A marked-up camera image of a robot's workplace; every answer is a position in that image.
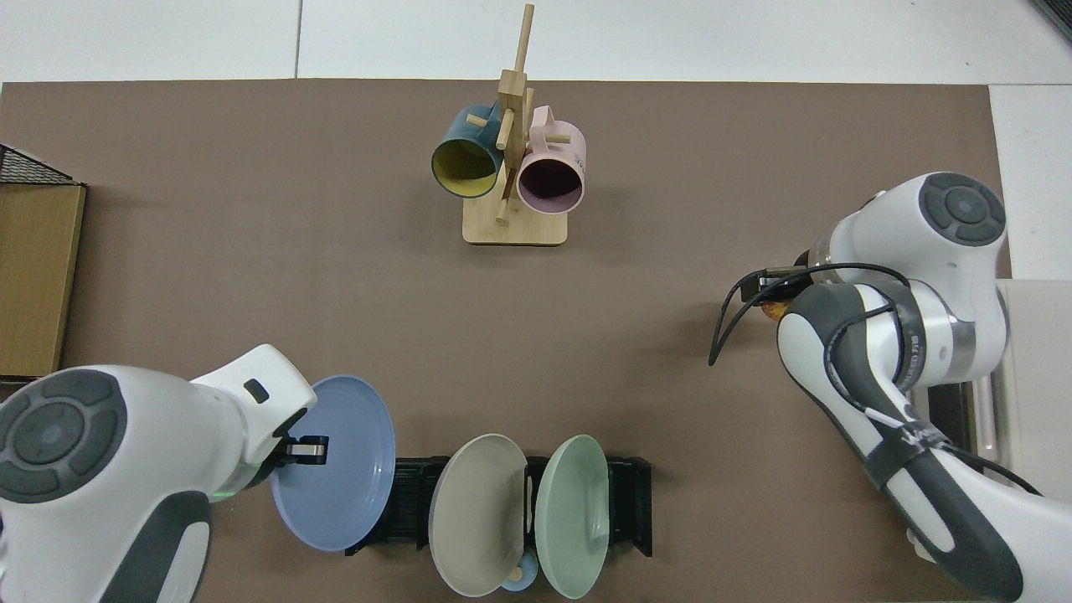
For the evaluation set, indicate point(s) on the red yellow apple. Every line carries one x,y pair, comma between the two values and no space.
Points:
772,313

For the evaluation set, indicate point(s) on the blue plate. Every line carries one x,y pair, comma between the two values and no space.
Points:
352,477

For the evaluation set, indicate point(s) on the black dish rack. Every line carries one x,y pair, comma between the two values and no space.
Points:
410,502

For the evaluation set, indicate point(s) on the beige plate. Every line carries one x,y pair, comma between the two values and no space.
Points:
477,519

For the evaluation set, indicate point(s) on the pale green plate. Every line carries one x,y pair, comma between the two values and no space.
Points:
574,519

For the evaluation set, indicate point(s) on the brown table cloth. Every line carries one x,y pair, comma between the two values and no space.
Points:
335,293

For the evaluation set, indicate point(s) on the small blue round thing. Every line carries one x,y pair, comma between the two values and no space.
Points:
517,582

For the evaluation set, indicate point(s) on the pink mug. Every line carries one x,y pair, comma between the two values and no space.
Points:
557,151

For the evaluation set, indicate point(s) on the wooden cup stand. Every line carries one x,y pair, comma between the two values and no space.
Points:
515,228

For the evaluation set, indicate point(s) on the teal mug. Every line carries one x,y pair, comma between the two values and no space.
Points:
461,134

